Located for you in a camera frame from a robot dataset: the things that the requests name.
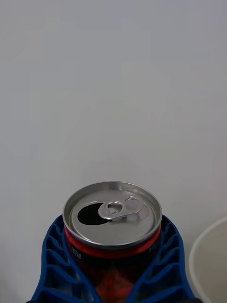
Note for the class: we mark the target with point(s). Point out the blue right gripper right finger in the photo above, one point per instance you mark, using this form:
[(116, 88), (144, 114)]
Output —
[(165, 270)]

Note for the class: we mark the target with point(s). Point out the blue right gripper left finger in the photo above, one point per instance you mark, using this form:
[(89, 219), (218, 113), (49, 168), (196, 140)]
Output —
[(59, 267)]

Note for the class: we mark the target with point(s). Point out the red drink can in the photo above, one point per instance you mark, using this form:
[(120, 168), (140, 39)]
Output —
[(111, 236)]

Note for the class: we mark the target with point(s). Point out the yellow-green plastic waste bin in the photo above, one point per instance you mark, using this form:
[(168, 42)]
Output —
[(210, 260)]

